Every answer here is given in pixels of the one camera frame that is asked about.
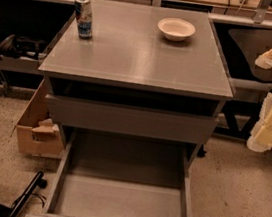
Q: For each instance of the black headset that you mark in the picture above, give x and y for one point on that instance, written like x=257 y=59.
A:
x=15 y=46

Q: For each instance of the closed top drawer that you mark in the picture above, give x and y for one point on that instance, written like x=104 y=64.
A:
x=129 y=120

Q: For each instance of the white paper bowl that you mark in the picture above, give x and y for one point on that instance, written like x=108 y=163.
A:
x=175 y=29

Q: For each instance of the black chair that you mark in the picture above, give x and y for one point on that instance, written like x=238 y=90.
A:
x=249 y=44

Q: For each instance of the cardboard box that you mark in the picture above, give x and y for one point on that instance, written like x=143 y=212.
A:
x=36 y=133

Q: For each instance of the red bull can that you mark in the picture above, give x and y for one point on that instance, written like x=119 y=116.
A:
x=84 y=18

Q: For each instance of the open middle drawer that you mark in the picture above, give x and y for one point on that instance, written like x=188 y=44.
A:
x=108 y=175

